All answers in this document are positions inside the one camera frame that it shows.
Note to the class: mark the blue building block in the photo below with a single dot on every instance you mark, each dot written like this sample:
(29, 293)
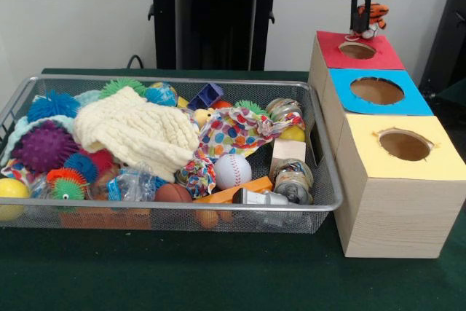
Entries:
(205, 96)

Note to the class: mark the black chair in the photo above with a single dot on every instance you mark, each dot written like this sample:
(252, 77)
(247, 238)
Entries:
(451, 34)

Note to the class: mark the tiger plush toy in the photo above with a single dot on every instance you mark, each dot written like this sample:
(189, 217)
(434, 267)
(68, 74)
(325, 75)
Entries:
(378, 14)

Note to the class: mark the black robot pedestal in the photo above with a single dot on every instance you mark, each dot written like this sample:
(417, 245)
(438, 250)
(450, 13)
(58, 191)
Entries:
(218, 16)

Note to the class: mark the shallow mesh bin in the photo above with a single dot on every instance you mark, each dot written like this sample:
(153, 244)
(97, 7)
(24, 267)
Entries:
(174, 204)

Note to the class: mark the purple spiky ball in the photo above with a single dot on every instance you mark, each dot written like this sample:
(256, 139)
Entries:
(45, 147)

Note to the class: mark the blue puffer ball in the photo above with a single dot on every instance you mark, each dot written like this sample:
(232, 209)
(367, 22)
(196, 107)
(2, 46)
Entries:
(54, 105)

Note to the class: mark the plain wooden cube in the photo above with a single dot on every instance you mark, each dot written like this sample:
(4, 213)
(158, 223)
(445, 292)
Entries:
(288, 150)

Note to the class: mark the polka dot cloth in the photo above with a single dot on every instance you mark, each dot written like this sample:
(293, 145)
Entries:
(229, 132)

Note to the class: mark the white baseball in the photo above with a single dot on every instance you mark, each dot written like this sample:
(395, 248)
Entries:
(233, 172)

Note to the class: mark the globe print ball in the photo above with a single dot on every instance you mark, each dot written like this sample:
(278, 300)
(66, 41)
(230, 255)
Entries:
(162, 93)

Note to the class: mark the dark green table cloth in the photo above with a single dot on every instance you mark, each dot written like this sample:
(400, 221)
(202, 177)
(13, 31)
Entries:
(455, 94)
(218, 271)

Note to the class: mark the wooden box with three holes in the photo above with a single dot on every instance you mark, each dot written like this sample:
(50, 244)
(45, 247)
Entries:
(400, 216)

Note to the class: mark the yellow smooth ball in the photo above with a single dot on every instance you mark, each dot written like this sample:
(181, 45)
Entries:
(11, 191)

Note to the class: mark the cream knitted cloth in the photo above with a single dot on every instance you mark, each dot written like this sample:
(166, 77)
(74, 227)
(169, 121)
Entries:
(145, 129)

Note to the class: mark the crushed drink can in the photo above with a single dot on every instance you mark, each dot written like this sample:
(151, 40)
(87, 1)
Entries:
(293, 181)

